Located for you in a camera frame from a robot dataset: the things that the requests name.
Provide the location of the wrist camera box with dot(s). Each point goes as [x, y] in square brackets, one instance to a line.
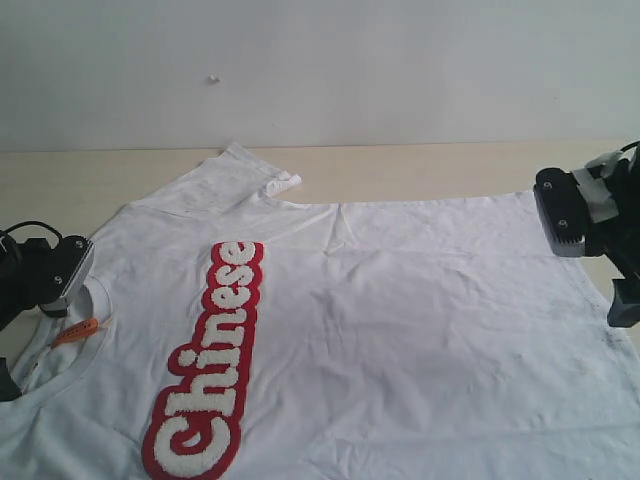
[564, 215]
[63, 274]

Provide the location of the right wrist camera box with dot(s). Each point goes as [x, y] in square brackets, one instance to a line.
[564, 215]

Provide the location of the orange neck label tag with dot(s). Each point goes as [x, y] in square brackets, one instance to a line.
[76, 332]

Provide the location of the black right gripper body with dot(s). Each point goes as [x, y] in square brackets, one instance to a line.
[611, 193]

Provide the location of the white t-shirt red Chinese patch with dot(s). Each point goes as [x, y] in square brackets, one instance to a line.
[245, 337]

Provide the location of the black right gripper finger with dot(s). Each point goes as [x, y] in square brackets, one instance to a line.
[624, 310]

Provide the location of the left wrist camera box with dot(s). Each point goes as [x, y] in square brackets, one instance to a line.
[63, 274]

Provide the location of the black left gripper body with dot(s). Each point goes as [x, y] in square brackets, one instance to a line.
[28, 278]

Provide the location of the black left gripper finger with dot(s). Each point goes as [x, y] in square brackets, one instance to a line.
[9, 390]

